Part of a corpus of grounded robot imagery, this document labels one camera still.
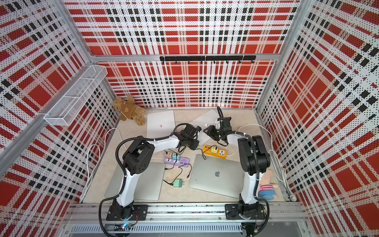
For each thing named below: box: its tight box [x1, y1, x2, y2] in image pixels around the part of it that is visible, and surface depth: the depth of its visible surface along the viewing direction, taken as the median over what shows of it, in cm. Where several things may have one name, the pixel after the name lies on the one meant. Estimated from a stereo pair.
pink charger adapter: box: [164, 152, 173, 159], surface depth 89 cm
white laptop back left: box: [146, 110, 176, 140], surface depth 113 cm
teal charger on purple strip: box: [172, 153, 181, 161], surface depth 88 cm
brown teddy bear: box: [113, 96, 146, 126], surface depth 113 cm
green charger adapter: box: [173, 178, 185, 188], surface depth 84 cm
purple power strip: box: [163, 157, 190, 168], surface depth 91 cm
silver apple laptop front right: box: [189, 154, 246, 199], surface depth 90 cm
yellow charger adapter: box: [210, 146, 219, 155], surface depth 92 cm
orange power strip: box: [202, 145, 228, 159], surface depth 95 cm
